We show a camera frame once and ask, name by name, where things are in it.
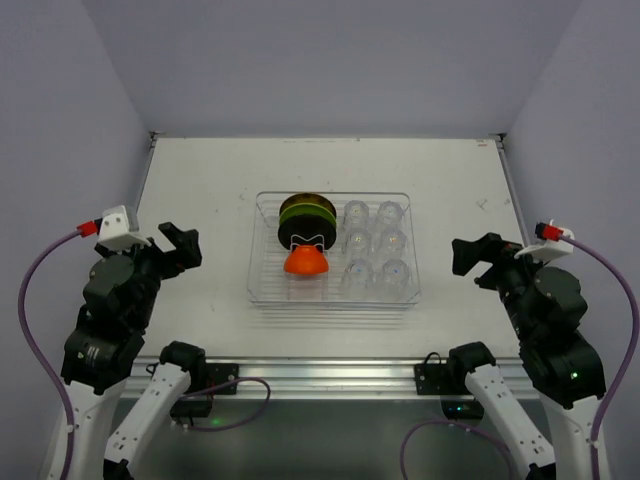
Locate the orange plastic bowl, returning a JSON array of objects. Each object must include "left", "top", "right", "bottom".
[{"left": 283, "top": 244, "right": 329, "bottom": 276}]

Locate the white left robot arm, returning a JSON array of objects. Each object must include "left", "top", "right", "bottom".
[{"left": 48, "top": 219, "right": 208, "bottom": 479}]

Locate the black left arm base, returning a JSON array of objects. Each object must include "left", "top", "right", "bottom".
[{"left": 204, "top": 363, "right": 240, "bottom": 396}]

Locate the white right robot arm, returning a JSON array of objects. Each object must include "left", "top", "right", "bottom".
[{"left": 448, "top": 233, "right": 611, "bottom": 479}]

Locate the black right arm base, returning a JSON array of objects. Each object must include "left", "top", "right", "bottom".
[{"left": 413, "top": 352, "right": 456, "bottom": 396}]

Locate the clear plastic dish rack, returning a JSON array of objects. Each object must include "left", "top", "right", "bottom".
[{"left": 247, "top": 191, "right": 421, "bottom": 309}]

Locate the green plate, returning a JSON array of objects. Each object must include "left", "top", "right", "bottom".
[{"left": 279, "top": 202, "right": 337, "bottom": 227}]

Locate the black plate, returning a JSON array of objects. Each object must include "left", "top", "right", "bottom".
[{"left": 277, "top": 217, "right": 337, "bottom": 250}]

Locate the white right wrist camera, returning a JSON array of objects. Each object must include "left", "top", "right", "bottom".
[{"left": 514, "top": 220, "right": 575, "bottom": 263}]

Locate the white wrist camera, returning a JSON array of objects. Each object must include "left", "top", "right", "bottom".
[
  {"left": 514, "top": 220, "right": 575, "bottom": 263},
  {"left": 97, "top": 205, "right": 151, "bottom": 252}
]

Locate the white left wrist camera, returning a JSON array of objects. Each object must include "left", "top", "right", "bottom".
[{"left": 97, "top": 205, "right": 151, "bottom": 252}]

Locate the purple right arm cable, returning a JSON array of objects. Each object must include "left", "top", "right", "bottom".
[{"left": 534, "top": 223, "right": 640, "bottom": 480}]

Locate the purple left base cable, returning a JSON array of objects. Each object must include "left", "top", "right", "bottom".
[{"left": 172, "top": 377, "right": 272, "bottom": 433}]

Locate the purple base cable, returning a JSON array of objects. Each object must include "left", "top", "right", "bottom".
[
  {"left": 172, "top": 377, "right": 272, "bottom": 433},
  {"left": 398, "top": 418, "right": 516, "bottom": 480}
]

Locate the aluminium mounting rail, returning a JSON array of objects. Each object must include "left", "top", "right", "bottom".
[{"left": 122, "top": 356, "right": 539, "bottom": 401}]

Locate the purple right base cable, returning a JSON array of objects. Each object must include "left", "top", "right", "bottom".
[{"left": 398, "top": 418, "right": 516, "bottom": 480}]

